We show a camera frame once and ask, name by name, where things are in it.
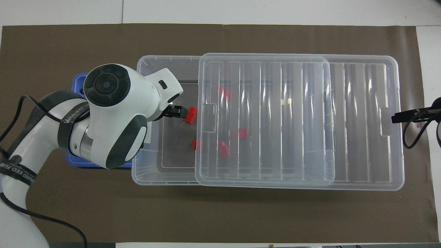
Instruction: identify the blue plastic tray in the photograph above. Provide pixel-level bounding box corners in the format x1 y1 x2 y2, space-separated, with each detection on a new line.
65 72 138 168

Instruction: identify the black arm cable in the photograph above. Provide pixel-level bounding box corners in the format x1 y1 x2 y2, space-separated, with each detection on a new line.
0 95 88 248
402 97 441 149

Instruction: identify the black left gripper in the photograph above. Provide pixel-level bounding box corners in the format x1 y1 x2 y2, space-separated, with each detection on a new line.
148 104 188 122

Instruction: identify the clear ribbed plastic box lid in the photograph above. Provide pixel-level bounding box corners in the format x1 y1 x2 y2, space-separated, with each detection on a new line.
195 53 404 191

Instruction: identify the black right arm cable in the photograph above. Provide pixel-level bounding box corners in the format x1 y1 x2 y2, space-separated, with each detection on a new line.
402 97 441 149

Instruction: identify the black printed velcro strap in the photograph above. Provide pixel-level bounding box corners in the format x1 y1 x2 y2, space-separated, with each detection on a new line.
58 103 91 152
0 157 37 186

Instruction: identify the brown paper table mat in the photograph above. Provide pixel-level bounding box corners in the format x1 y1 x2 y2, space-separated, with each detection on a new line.
0 23 440 243

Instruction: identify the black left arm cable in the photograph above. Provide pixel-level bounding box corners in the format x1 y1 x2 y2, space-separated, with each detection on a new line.
0 95 88 248

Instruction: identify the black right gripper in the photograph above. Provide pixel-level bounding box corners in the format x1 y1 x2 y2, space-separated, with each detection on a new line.
392 107 441 123

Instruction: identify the clear plastic storage box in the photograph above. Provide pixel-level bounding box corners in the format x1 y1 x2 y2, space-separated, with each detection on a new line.
131 55 344 186

